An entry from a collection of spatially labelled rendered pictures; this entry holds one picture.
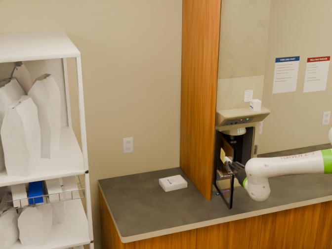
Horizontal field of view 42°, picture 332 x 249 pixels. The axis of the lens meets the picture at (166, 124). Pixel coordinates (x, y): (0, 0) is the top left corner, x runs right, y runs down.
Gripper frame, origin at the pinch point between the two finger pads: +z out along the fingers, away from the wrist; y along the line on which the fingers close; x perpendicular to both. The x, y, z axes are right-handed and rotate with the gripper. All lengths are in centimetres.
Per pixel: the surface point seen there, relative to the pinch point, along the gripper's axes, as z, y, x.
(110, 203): 36, 62, 37
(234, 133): 31.2, -20.6, -2.2
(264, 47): 29, -36, -57
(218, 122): 25.5, -5.3, -13.8
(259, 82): 29, -34, -36
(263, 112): 17.5, -31.9, -19.6
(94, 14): 72, 59, -76
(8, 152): 10, 117, -19
